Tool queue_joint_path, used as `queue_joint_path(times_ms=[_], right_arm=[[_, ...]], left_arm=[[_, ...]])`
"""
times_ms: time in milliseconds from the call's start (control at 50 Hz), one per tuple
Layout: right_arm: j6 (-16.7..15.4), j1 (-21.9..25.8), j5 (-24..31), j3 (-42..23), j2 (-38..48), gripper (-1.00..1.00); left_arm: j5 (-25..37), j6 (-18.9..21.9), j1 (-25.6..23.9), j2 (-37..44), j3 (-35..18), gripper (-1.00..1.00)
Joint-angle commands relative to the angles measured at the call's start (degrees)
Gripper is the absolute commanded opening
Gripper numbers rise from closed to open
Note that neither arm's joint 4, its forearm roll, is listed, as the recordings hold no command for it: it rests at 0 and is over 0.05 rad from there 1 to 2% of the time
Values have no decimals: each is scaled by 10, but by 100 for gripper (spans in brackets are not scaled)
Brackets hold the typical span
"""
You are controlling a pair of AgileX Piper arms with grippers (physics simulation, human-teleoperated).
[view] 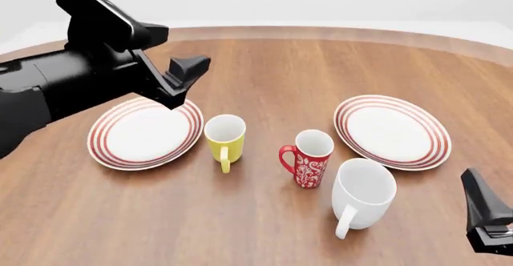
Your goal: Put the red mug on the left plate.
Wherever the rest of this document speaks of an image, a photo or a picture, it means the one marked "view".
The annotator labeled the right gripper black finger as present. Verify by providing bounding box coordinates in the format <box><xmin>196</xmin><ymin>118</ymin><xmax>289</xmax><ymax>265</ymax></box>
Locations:
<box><xmin>460</xmin><ymin>167</ymin><xmax>513</xmax><ymax>228</ymax></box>

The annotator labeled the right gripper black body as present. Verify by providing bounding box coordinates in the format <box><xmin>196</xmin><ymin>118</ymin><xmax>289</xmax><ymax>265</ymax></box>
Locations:
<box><xmin>466</xmin><ymin>220</ymin><xmax>513</xmax><ymax>254</ymax></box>

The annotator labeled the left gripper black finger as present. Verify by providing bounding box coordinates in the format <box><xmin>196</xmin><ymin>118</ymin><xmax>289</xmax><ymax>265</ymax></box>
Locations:
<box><xmin>134</xmin><ymin>22</ymin><xmax>171</xmax><ymax>50</ymax></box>
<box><xmin>169</xmin><ymin>54</ymin><xmax>212</xmax><ymax>91</ymax></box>

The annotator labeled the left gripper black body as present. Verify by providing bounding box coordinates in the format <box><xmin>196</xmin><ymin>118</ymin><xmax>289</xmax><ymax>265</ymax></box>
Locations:
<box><xmin>133</xmin><ymin>48</ymin><xmax>190</xmax><ymax>111</ymax></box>

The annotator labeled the white plate with red rings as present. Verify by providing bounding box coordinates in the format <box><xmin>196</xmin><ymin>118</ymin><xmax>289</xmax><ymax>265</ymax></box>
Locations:
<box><xmin>87</xmin><ymin>96</ymin><xmax>204</xmax><ymax>171</ymax></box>
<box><xmin>333</xmin><ymin>94</ymin><xmax>453</xmax><ymax>172</ymax></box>

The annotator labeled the yellow mug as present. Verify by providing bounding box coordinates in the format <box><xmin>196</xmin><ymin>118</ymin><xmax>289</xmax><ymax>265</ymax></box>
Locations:
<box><xmin>204</xmin><ymin>114</ymin><xmax>247</xmax><ymax>175</ymax></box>

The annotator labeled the white mug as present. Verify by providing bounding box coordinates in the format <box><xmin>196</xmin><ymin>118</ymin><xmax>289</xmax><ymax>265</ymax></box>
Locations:
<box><xmin>331</xmin><ymin>157</ymin><xmax>398</xmax><ymax>240</ymax></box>

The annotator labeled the red patterned mug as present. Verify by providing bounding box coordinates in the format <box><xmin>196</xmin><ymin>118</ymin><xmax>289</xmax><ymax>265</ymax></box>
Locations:
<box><xmin>278</xmin><ymin>129</ymin><xmax>335</xmax><ymax>190</ymax></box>

